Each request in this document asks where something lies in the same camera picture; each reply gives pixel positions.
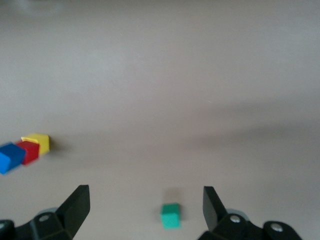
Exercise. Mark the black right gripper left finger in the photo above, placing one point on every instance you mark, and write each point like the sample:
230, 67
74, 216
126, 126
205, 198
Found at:
72, 215

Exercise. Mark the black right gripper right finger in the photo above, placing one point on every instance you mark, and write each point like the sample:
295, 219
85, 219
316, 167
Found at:
215, 217

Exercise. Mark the red wooden block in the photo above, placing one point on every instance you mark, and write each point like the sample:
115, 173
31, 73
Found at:
32, 152

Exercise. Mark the blue wooden block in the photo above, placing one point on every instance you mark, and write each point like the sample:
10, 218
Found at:
11, 156

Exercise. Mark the green wooden block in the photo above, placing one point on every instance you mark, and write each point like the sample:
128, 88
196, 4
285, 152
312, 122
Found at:
170, 217

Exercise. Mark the yellow wooden block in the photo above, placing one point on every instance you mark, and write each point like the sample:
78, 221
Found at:
43, 143

